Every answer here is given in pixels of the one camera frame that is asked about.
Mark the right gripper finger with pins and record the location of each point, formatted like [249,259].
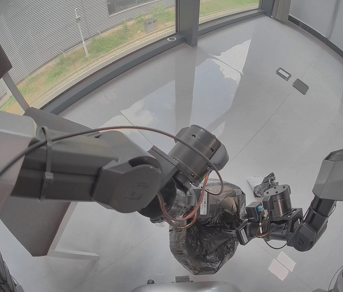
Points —
[231,234]

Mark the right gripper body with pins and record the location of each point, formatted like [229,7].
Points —
[259,231]

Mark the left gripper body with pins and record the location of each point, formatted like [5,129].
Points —
[196,204]

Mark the black plastic bag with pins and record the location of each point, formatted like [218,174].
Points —
[208,248]

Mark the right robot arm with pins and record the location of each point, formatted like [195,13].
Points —
[320,211]

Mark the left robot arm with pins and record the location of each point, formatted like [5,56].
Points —
[68,163]

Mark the crumpled black plastic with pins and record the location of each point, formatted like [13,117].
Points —
[265,186]

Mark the grey chair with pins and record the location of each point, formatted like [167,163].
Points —
[37,224]

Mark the window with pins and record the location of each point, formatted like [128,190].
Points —
[68,26]

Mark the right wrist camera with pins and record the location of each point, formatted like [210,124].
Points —
[253,211]

